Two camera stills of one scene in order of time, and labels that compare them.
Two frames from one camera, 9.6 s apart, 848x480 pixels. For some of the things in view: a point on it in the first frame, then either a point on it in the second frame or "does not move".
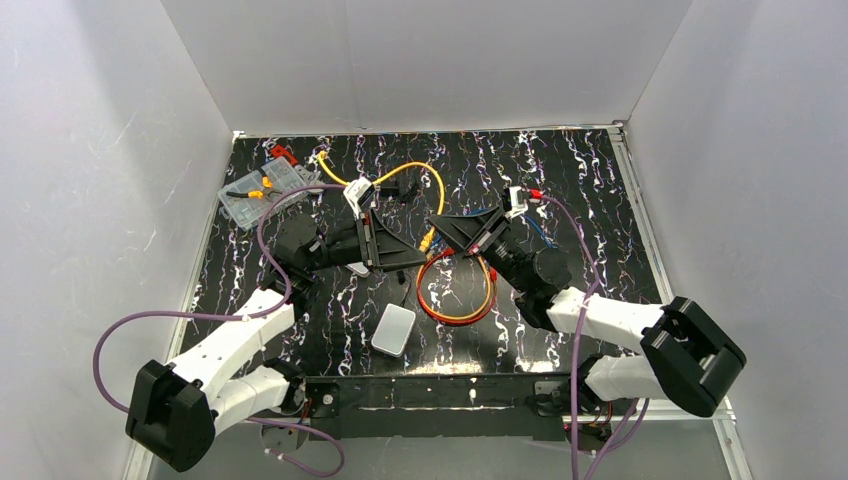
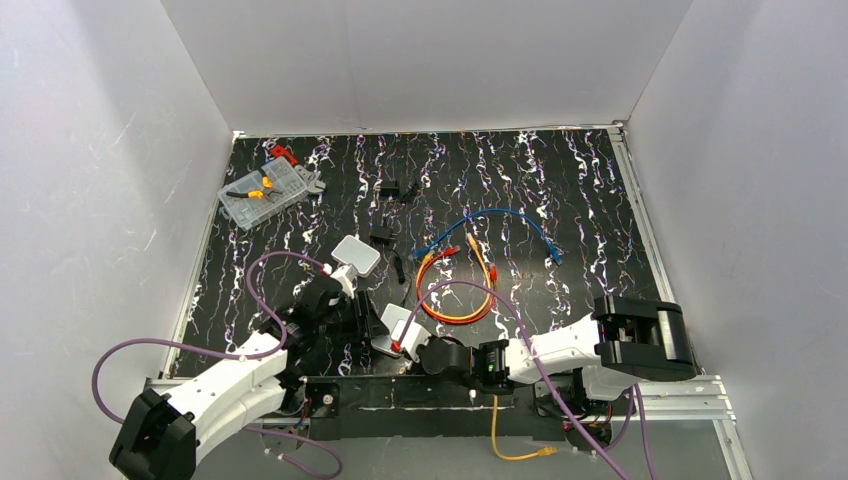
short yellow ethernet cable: x=438 y=313 does not move
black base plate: x=467 y=405 does not move
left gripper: x=373 y=240 -> x=361 y=312
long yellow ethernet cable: x=430 y=232 -> x=546 y=451
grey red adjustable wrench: x=281 y=152 does not move
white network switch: x=393 y=331 does not move
